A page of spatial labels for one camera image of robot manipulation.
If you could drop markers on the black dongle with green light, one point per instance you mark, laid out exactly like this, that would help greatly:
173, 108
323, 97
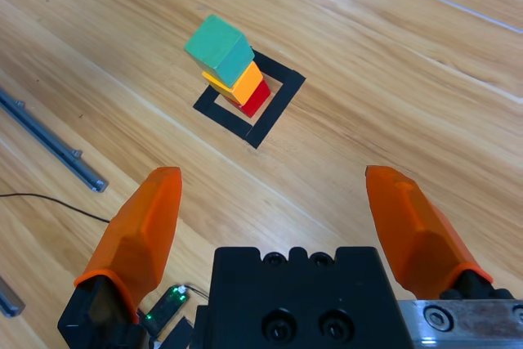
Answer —
165, 308

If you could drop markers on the green wooden cube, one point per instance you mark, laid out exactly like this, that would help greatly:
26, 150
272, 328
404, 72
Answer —
216, 46

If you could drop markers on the grey aluminium rail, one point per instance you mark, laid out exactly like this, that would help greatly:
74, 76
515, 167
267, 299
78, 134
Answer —
10, 300
49, 141

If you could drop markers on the yellow wooden cube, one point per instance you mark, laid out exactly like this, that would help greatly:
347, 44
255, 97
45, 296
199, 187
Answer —
247, 83

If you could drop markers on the red wooden cube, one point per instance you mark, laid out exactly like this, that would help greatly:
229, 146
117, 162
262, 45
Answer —
255, 101

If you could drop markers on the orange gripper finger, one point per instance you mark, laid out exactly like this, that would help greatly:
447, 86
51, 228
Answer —
139, 234
417, 234

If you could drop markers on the black tape square outline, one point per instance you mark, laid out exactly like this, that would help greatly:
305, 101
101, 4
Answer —
275, 108

